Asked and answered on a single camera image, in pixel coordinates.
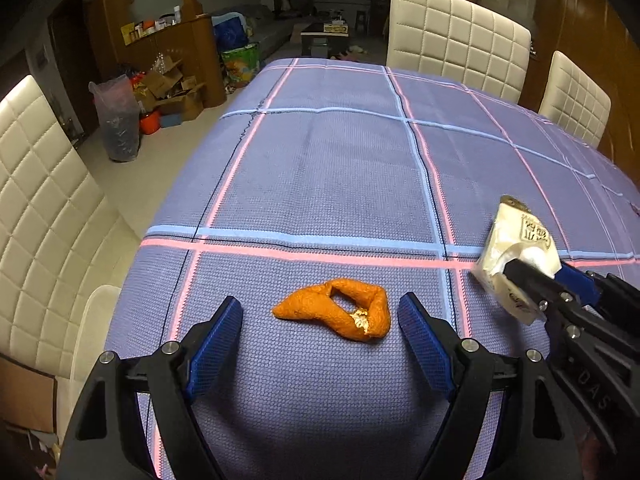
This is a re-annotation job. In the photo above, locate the beige paper wrapper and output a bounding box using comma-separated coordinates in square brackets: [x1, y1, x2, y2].
[472, 195, 561, 325]

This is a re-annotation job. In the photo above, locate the clear plastic bin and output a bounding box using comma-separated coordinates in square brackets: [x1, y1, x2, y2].
[70, 285, 122, 382]

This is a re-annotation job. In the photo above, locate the cream chair far right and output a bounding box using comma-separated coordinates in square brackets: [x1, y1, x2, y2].
[538, 50, 612, 148]

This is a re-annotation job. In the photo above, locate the cream chair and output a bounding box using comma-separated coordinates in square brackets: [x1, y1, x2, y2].
[538, 50, 612, 148]
[1, 75, 140, 437]

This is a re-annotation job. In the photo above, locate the cream chair left side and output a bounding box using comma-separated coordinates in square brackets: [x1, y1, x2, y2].
[1, 75, 140, 437]

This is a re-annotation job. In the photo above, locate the orange peel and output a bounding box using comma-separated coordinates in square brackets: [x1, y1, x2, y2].
[272, 278, 392, 342]

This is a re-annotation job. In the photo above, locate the cream chair far end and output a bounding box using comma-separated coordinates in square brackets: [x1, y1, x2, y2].
[386, 0, 532, 103]

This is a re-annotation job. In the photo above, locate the orange bucket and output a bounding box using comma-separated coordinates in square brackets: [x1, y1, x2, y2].
[139, 110, 160, 136]

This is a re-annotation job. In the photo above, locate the grey plastic bag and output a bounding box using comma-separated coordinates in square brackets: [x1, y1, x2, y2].
[88, 75, 140, 162]

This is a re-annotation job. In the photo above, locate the dark coffee table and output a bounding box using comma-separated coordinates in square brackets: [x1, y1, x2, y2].
[300, 21, 349, 58]

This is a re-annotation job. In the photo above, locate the pile of cardboard boxes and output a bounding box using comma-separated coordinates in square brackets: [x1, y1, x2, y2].
[130, 53, 205, 122]

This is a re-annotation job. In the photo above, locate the colourful printed bag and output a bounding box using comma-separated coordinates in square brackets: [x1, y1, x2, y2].
[221, 42, 260, 88]

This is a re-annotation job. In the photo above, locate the wooden partition counter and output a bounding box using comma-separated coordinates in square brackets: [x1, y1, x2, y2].
[87, 0, 227, 107]

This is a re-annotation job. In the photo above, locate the blue bag on sofa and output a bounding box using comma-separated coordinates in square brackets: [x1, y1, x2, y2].
[210, 11, 248, 52]

